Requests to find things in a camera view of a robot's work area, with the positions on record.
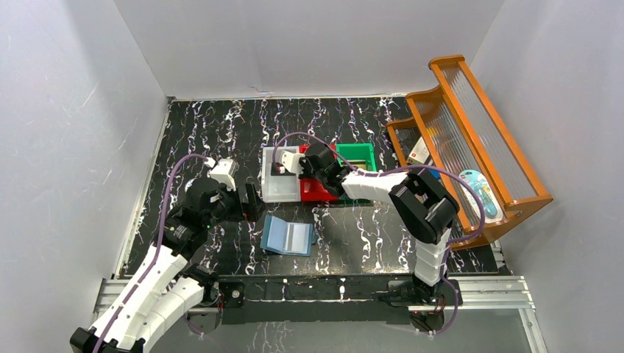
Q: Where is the white plastic bin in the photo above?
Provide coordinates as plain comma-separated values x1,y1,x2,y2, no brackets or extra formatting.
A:
260,147,301,203

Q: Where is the red plastic bin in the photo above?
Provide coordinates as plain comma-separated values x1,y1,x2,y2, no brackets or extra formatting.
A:
299,143,338,202

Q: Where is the blue card holder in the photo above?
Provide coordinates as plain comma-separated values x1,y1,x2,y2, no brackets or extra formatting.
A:
260,215,317,257

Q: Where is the green plastic bin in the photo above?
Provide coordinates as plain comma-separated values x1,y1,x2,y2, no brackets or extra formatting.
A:
336,143,377,171

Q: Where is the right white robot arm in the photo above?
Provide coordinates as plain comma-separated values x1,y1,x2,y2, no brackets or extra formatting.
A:
272,143,459,304

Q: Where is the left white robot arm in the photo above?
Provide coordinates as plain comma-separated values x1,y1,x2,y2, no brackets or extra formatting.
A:
70,154,265,352

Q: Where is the gold card in green bin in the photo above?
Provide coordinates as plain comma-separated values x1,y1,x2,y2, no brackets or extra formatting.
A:
349,160,367,170

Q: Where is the blue round tape tin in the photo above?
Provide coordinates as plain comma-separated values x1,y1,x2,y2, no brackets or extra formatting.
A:
184,178,196,192

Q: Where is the small red white box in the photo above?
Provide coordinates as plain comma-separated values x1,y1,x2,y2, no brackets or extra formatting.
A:
406,137,430,165

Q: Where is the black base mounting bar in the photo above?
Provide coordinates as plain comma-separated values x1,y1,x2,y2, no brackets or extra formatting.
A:
219,274,439,324

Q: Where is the small blue object on shelf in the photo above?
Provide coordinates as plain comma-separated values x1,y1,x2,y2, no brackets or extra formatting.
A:
428,168,440,179

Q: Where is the orange wooden shelf rack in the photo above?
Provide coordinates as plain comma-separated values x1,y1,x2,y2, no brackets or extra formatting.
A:
386,55,553,250

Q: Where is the blue blister pack toy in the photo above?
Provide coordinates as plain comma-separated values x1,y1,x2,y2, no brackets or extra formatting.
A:
459,169,504,224

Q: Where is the aluminium rail frame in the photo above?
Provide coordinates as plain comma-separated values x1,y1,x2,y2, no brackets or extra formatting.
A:
93,276,548,352

